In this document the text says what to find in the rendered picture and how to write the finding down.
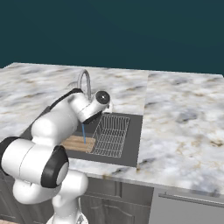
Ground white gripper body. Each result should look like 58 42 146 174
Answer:
102 100 115 115

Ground grey dishwasher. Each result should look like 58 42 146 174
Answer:
148 186 224 224

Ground blue water stream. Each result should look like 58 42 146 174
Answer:
81 122 88 145

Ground dark grey sink basin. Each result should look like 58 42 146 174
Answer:
19 105 144 169

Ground white wire dish rack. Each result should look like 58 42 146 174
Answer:
86 113 131 158

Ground grey cupboard run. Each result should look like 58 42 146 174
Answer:
0 169 55 224

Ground grey cupboard door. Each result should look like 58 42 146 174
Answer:
79 194 154 224

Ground grey dishwasher handle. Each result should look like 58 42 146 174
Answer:
157 192 224 209

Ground wooden cutting board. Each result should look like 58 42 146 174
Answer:
59 135 97 153

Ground grey cupboard drawer front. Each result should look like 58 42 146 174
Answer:
83 178 123 200

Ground grey curved sink faucet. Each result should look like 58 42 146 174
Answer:
67 68 94 101

